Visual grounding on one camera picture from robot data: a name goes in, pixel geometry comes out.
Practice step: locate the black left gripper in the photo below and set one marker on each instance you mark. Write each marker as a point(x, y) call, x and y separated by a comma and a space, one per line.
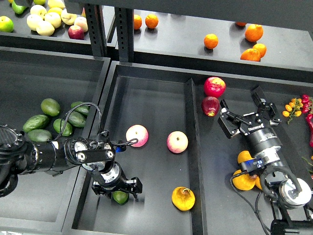
point(115, 180)

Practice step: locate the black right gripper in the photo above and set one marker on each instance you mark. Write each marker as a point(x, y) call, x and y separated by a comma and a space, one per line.
point(260, 135)

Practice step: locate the stray green avocado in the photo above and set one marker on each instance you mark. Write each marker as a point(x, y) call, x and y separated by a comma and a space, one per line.
point(120, 197)

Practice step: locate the stray yellow pear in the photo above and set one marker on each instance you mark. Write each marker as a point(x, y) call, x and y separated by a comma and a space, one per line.
point(183, 198)

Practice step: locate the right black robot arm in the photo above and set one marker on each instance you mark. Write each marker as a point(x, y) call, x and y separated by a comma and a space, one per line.
point(289, 196)

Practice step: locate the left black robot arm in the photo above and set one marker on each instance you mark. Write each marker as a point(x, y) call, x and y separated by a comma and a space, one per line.
point(96, 155)

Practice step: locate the yellow pear lower left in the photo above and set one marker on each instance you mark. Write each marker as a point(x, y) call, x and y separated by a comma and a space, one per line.
point(244, 182)

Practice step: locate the yellow pear lower middle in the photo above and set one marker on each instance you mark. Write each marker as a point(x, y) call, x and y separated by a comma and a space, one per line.
point(257, 183)

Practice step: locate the green avocado middle right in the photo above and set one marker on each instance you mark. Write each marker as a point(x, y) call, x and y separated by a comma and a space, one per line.
point(77, 120)

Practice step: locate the green avocado top right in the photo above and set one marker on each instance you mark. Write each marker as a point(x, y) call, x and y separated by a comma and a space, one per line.
point(84, 110)

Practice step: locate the green avocado centre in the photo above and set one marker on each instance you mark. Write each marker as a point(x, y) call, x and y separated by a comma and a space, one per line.
point(58, 126)

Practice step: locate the green avocado bottom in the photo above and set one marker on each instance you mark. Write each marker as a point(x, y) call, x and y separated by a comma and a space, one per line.
point(39, 135)

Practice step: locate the green avocado top left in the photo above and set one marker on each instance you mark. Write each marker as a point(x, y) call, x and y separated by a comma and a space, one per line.
point(50, 107)

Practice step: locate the pale yellow pear front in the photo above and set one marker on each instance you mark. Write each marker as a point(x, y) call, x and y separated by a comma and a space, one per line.
point(45, 28)

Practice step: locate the dark red apple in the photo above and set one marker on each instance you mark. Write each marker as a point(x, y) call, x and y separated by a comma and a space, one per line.
point(210, 106)

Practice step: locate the bright red apple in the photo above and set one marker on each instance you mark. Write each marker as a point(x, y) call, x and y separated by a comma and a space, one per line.
point(214, 86)

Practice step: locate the orange cherry tomato vine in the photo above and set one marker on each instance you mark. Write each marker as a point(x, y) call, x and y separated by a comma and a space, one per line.
point(293, 109)

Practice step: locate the orange front right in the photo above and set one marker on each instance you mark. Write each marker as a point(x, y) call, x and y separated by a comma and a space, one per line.
point(251, 54)

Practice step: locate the pink apple left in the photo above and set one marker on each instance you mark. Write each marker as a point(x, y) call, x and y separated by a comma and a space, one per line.
point(137, 132)

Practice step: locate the pink apple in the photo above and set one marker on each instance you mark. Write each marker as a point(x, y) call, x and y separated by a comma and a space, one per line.
point(137, 132)
point(177, 142)

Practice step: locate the orange right small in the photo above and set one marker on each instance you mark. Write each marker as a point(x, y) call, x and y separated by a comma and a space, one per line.
point(261, 48)

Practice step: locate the red chili peppers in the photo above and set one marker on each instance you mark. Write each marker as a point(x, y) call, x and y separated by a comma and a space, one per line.
point(307, 102)

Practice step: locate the pink apple right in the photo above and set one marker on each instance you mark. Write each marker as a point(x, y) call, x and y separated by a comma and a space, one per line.
point(177, 142)

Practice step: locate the orange centre shelf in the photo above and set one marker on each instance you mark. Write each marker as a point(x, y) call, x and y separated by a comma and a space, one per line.
point(211, 41)

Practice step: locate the large orange top right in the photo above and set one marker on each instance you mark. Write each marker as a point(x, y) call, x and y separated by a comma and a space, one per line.
point(254, 32)

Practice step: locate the black left tray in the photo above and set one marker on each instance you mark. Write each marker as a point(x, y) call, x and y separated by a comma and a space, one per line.
point(40, 201)

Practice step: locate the black tray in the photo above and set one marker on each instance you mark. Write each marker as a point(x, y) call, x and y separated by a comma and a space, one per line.
point(154, 97)
point(40, 201)

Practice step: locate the orange under shelf edge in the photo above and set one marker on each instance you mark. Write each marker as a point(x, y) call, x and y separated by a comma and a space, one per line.
point(241, 24)

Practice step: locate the black middle tray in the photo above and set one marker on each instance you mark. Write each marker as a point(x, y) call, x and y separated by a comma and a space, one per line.
point(154, 97)

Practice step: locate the orange top middle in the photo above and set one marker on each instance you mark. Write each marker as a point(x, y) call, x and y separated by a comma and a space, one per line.
point(151, 21)

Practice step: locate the red apple on shelf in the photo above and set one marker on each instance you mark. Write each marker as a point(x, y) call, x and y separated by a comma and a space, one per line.
point(76, 32)

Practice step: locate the pink peach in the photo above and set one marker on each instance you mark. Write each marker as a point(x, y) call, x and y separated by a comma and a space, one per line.
point(81, 22)

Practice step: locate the orange behind post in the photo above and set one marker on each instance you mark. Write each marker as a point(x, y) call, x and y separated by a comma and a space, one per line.
point(137, 22)

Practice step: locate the black right shelf post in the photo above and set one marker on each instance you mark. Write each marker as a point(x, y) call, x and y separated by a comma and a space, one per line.
point(124, 22)

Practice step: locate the black shelf post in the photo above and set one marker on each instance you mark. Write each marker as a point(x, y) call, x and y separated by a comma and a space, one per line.
point(124, 22)
point(94, 16)

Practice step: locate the black left shelf post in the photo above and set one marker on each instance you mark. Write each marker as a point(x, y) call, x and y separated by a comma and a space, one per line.
point(94, 16)

